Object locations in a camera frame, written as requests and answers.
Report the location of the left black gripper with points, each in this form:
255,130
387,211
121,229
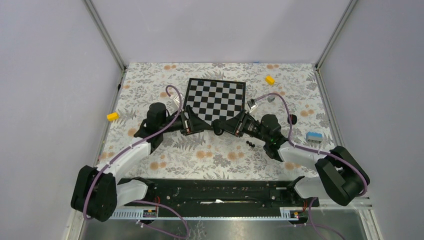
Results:
193,124

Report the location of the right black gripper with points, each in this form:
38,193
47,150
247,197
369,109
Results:
236,125

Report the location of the black earbud charging case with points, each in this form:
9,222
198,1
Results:
292,119

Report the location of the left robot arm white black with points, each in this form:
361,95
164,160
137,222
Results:
99,191

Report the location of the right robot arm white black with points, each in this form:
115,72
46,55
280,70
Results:
340,178

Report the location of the black white checkerboard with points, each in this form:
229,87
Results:
215,99

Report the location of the black earbud pair lower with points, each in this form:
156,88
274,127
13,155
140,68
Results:
252,145

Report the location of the small grey block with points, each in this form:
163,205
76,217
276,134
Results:
271,98

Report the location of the yellow block right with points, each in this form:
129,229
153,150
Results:
270,80

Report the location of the yellow block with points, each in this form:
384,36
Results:
112,116
270,80

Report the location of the yellow block left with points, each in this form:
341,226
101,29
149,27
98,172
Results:
112,116

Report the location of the blue grey lego block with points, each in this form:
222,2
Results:
314,137

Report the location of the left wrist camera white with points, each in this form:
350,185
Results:
176,100

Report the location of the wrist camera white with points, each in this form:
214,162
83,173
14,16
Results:
252,106
176,100

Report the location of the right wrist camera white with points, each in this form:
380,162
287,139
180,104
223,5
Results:
252,106

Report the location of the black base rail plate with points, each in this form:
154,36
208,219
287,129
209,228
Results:
211,198

